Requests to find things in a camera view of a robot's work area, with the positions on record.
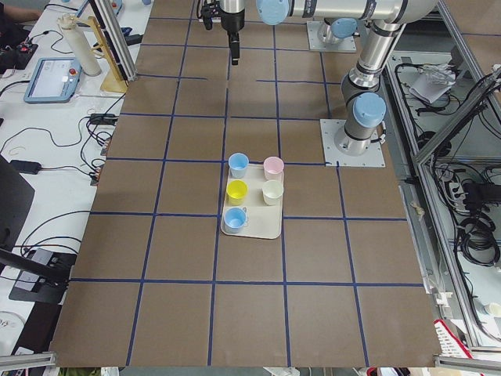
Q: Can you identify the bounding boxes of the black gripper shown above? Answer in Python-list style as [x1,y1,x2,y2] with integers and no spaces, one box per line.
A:
[200,0,245,66]

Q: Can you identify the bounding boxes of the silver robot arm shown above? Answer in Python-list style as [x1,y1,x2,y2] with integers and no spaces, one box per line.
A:
[317,18,357,45]
[255,0,437,157]

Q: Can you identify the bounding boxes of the blue cup far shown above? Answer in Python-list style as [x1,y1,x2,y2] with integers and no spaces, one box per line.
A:
[228,153,249,179]

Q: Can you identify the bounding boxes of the blue cup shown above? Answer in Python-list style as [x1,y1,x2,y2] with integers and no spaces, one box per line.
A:
[228,153,249,179]
[222,207,248,235]

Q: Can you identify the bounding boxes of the pink cup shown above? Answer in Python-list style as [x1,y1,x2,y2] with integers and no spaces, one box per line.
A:
[263,156,284,181]

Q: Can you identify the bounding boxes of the yellow cup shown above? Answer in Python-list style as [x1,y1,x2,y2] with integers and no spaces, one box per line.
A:
[226,179,248,206]

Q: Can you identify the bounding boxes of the pale green cup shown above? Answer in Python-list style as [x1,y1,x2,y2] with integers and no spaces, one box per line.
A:
[262,180,284,206]

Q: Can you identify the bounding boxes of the blue cup near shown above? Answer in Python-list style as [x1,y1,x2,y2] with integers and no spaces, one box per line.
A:
[222,207,248,235]

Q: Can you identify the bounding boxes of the wooden stand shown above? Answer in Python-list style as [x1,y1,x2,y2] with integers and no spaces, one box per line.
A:
[77,16,128,93]

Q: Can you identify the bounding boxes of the white cylindrical bottle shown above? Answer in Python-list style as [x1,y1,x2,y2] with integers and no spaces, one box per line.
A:
[57,13,102,77]

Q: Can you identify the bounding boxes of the blue teach pendant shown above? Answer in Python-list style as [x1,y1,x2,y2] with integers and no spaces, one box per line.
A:
[23,58,81,104]

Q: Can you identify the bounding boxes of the cream plastic tray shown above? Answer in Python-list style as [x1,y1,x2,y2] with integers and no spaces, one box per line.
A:
[220,164,283,240]

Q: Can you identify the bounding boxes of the crumpled white paper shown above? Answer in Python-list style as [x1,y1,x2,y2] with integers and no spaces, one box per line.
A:
[409,63,456,104]

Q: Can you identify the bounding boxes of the black power adapter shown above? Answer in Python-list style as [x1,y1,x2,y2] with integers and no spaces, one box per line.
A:
[9,160,42,175]

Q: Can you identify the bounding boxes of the black monitor stand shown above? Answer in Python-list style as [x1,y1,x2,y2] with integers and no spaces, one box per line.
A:
[1,158,77,305]

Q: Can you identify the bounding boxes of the aluminium frame post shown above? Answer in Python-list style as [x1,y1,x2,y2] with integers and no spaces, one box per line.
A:
[89,0,137,81]

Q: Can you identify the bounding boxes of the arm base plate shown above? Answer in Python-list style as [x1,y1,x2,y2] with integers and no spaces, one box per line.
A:
[320,119,385,168]
[307,20,356,53]

